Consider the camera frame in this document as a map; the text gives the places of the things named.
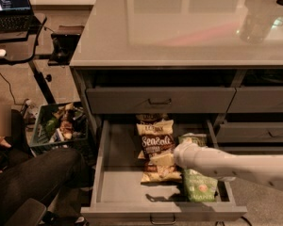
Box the front green Kettle chip bag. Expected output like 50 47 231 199
183 169 218 202

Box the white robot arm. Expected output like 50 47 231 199
150 142 283 191

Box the rear brown chip bag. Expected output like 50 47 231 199
136 113 169 124

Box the black side desk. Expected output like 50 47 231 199
0 13 56 104

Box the brown sea salt chip bag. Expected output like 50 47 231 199
137 120 181 183

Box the grey cabinet with glossy top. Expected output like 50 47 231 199
71 0 283 153

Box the black laptop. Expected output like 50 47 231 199
0 0 34 34

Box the rear green Kettle chip bag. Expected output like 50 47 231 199
178 133 207 147

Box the green crate of snacks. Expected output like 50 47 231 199
29 102 90 156

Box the grey top left drawer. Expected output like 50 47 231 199
86 87 235 114

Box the open grey middle drawer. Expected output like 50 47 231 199
81 121 247 226

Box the grey top right drawer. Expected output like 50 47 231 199
228 87 283 113

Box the seated person in black trousers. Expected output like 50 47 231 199
0 105 86 226

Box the green kettle chip bag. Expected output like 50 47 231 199
178 133 207 147
183 169 218 202

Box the grey right lower drawer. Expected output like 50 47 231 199
216 122 283 143

